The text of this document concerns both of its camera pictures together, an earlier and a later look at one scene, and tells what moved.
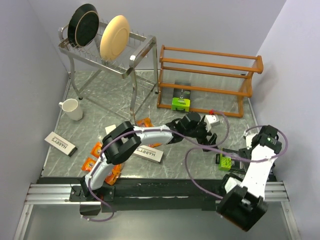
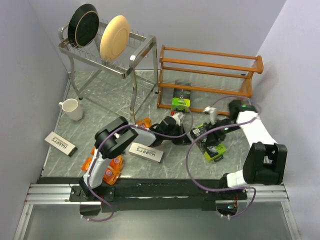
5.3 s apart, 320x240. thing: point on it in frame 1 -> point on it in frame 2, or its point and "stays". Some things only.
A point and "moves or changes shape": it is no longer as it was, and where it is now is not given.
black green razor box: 181,99 stays
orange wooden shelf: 259,70 stays
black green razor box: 227,162 moves or changes shape
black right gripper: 245,152 -> 214,139
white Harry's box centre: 149,153 stays
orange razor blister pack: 146,122 stays
